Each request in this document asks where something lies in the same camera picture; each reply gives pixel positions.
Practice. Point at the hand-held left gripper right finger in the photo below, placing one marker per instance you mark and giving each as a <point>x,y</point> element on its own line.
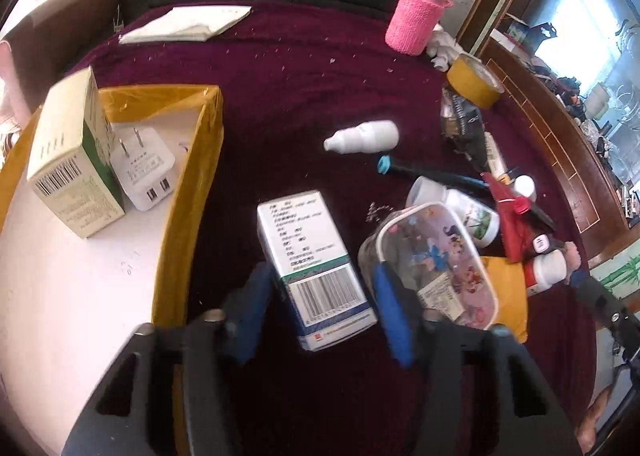
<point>395,321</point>

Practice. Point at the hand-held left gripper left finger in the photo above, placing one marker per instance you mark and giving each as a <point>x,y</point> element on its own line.
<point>247,316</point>

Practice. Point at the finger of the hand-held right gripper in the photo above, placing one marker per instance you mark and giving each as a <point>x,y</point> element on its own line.
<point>605,306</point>

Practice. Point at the clear cartoon print pouch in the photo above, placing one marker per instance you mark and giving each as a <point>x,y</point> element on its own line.
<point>435,256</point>

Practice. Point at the white medicine box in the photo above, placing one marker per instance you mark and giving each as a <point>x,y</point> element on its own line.
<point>310,256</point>

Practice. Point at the black bottle with red cap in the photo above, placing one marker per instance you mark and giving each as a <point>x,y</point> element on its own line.
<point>542,218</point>

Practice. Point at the white pill bottle green label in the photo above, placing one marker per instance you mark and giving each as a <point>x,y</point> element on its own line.
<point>470,213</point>

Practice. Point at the yellow-edged white tray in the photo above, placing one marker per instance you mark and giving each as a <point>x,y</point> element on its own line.
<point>75,286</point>

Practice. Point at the small white dropper bottle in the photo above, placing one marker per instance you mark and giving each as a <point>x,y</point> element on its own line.
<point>365,135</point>

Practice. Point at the person's right hand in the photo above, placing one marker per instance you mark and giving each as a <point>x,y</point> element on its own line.
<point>595,426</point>

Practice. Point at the pink fluffy pom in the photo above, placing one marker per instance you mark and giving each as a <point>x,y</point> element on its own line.
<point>572,256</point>

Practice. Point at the white bottle red label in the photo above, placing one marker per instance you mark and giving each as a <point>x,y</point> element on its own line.
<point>545,266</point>

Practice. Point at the small black cosmetic tube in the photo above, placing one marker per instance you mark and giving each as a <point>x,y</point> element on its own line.
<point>542,243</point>

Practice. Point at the red packet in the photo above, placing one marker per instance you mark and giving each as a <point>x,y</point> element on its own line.
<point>512,231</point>

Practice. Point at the small white capped bottle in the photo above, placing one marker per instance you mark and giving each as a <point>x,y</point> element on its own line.
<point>524,186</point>

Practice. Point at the white USB charger plug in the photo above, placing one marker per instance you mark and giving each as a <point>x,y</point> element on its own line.
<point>145,170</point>

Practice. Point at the wooden display cabinet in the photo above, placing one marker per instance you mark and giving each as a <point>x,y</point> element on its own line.
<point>550,135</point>

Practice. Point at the white cream tube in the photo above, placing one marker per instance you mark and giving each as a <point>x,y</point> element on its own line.
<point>495,155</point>

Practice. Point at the dark snack packet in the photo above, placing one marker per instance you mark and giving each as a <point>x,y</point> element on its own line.
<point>462,125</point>

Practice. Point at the maroon cloth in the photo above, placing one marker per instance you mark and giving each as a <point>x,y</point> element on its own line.
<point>280,75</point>

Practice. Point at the green and white carton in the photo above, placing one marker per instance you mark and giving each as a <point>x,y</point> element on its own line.
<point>65,155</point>

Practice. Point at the yellow tape roll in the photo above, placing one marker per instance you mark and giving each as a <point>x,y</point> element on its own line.
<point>470,83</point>

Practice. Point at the crumpled white tissue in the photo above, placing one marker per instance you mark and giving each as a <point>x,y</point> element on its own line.
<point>442,48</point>

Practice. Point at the folded white paper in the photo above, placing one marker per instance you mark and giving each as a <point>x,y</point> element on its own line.
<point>185,23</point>

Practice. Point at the bottle with pink knit sleeve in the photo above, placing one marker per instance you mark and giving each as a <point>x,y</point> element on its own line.
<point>412,18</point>

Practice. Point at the brown upholstered chair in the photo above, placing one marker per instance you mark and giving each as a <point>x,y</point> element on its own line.
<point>75,20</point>

